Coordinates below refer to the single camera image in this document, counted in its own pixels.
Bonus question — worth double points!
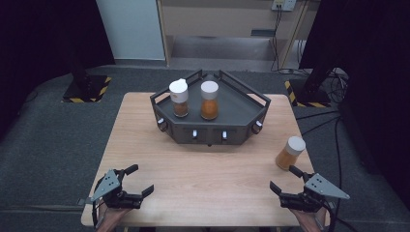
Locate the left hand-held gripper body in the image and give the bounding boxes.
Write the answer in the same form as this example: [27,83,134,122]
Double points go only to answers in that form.
[76,168,145,210]

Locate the black curtain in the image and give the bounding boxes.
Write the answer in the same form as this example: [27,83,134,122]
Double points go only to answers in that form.
[299,0,410,201]
[0,0,116,139]

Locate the spice jar with round cap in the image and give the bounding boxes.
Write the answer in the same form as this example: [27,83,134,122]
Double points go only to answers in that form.
[275,135,307,171]
[199,80,220,121]

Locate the spice jar with flip lid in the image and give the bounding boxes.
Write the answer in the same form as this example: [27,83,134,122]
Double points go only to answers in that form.
[168,77,190,119]

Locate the black stand with striped base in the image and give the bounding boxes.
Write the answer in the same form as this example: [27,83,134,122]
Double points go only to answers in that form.
[284,57,343,109]
[61,47,113,104]

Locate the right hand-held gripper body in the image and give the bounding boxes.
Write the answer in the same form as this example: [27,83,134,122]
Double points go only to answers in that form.
[278,172,351,214]

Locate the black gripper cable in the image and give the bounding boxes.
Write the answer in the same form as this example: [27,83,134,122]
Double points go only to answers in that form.
[323,199,337,232]
[91,180,107,228]

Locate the tangle of black floor cables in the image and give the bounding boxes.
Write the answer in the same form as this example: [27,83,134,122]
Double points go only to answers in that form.
[328,68,352,98]

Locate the dark wall box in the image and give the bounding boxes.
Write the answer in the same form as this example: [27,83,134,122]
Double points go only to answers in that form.
[250,29,277,37]

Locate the white panel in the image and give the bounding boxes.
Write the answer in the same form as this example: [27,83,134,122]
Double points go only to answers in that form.
[96,0,166,61]

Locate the dark grey corner spice rack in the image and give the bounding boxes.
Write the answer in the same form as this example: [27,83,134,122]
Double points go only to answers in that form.
[149,69,272,147]

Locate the black floor cable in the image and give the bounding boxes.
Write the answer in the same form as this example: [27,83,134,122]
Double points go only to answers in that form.
[295,109,343,194]

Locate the white wall socket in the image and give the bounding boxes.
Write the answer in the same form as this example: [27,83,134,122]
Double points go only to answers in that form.
[271,0,297,13]

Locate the black seasoning box white handle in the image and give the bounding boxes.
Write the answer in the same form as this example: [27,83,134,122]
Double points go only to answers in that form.
[250,119,264,135]
[212,129,238,143]

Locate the black socket cables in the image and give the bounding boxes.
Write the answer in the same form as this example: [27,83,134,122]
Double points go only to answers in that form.
[271,8,284,73]

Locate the person's left hand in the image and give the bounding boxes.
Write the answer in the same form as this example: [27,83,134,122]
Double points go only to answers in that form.
[96,206,132,232]

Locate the person's right hand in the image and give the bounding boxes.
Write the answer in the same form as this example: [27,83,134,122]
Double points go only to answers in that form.
[289,207,327,232]

